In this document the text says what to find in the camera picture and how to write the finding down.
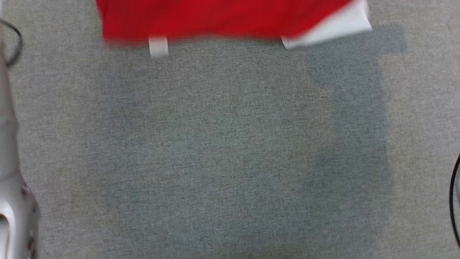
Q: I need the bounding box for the red white Bulls jersey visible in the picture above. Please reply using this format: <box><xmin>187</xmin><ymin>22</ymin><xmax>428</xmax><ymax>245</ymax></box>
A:
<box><xmin>96</xmin><ymin>0</ymin><xmax>373</xmax><ymax>59</ymax></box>

